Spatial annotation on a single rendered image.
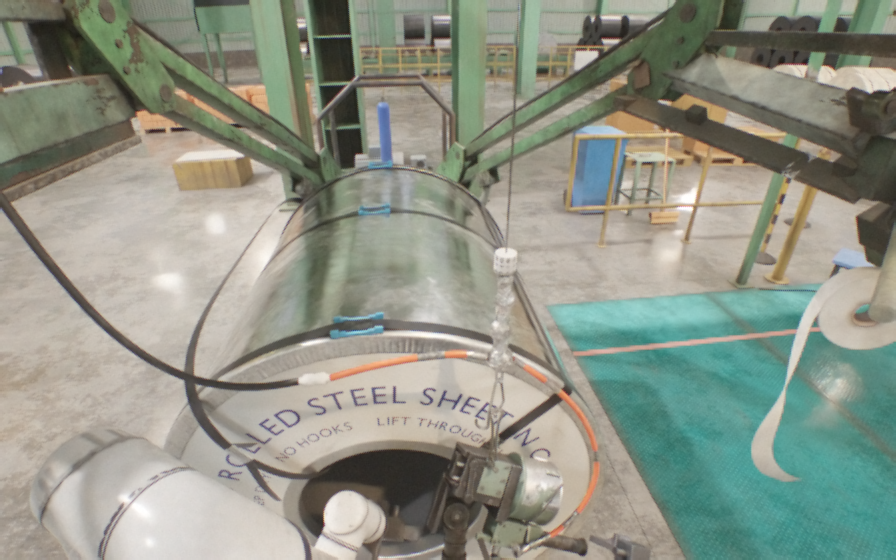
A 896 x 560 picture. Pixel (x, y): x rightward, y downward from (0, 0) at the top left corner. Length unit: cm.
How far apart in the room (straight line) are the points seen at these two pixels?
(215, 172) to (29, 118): 605
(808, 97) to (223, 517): 117
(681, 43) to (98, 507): 143
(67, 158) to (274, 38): 447
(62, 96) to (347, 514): 100
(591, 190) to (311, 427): 460
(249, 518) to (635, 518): 202
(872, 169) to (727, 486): 187
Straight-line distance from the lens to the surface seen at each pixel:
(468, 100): 541
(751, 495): 266
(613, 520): 232
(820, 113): 110
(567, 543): 124
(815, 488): 287
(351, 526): 102
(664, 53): 142
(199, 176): 718
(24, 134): 106
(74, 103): 118
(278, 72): 549
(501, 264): 69
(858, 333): 111
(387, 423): 107
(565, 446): 122
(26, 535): 290
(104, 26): 128
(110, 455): 57
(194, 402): 110
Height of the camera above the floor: 190
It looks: 30 degrees down
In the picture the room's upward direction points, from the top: 1 degrees counter-clockwise
